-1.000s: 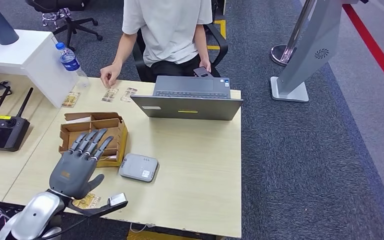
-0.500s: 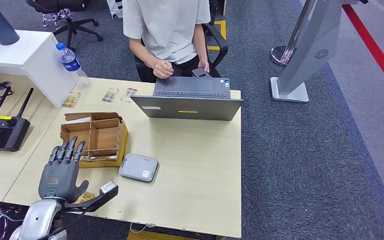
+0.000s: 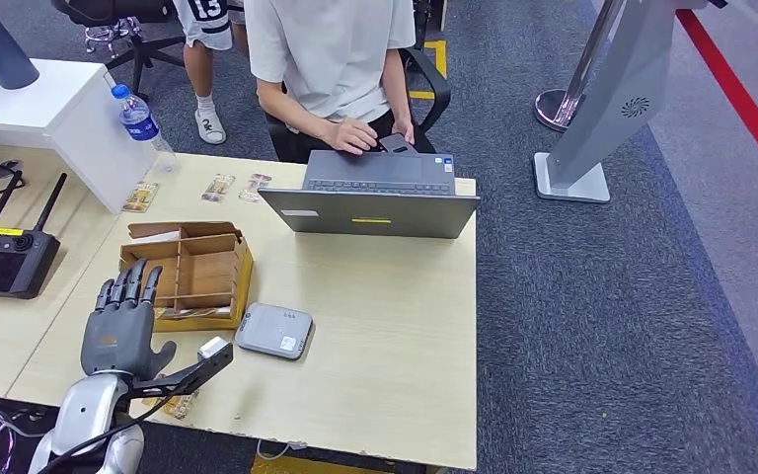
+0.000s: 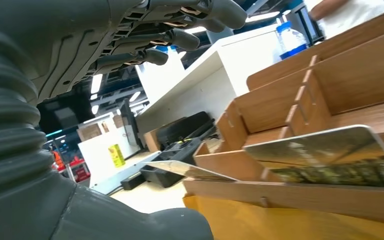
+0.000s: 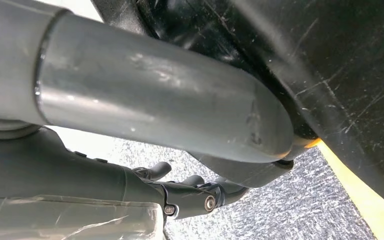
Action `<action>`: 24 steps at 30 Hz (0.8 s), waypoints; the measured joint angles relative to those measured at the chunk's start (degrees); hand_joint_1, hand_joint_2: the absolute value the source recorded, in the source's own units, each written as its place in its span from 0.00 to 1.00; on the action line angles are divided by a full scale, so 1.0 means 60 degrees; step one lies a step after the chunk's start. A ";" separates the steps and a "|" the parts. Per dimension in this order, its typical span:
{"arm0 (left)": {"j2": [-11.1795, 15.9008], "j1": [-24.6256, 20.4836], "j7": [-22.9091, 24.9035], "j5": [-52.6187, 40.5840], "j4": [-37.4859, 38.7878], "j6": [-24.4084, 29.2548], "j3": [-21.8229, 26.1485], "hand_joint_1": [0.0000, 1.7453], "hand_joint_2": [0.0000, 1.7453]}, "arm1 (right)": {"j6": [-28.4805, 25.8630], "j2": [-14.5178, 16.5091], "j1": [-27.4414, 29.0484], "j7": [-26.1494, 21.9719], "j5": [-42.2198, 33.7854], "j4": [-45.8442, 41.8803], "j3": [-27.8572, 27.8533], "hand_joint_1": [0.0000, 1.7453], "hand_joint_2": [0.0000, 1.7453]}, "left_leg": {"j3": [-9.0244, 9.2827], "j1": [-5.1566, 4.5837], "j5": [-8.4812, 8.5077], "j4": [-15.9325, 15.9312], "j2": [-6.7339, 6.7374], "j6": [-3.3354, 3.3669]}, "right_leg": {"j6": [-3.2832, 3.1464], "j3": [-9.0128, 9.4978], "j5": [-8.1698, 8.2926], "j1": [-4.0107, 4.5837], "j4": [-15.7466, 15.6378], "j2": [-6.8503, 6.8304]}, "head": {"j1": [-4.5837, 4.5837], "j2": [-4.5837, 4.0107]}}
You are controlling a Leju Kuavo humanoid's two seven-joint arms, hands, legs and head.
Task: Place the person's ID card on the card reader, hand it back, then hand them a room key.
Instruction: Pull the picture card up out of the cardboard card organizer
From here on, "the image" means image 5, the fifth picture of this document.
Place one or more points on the black scratched robot shell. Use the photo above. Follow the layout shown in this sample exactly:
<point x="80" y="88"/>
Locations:
<point x="311" y="49"/>

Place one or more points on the orange floor tape square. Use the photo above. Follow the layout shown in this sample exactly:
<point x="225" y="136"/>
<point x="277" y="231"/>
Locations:
<point x="371" y="205"/>

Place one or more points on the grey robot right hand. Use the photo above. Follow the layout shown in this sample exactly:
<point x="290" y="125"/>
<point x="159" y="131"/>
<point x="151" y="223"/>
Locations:
<point x="152" y="99"/>

